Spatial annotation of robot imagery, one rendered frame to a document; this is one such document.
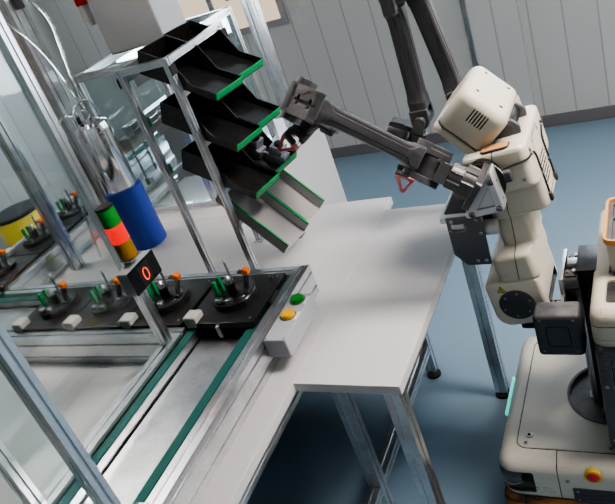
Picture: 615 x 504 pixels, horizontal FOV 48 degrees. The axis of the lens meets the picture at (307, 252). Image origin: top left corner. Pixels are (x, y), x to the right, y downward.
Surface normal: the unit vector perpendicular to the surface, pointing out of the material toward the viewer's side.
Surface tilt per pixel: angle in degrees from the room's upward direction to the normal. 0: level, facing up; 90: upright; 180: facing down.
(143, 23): 90
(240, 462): 0
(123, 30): 90
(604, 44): 90
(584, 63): 90
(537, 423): 0
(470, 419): 0
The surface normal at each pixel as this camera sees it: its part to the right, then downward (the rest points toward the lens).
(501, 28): -0.37, 0.55
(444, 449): -0.32, -0.83
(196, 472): 0.88, -0.07
